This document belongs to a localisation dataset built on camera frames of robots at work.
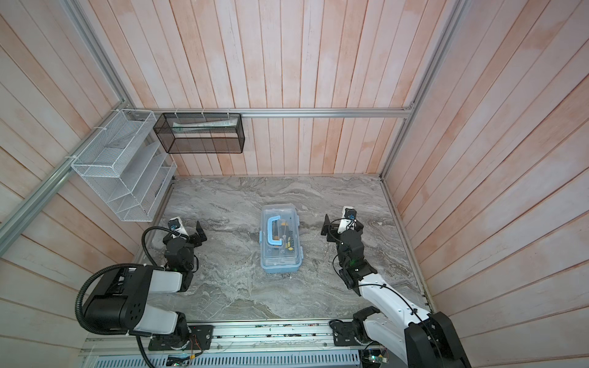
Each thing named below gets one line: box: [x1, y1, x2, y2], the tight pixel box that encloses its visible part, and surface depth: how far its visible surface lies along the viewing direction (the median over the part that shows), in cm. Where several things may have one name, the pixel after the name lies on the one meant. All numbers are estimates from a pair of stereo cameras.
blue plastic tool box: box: [258, 203, 304, 274], surface depth 87 cm
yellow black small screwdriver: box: [287, 235, 295, 251], surface depth 87 cm
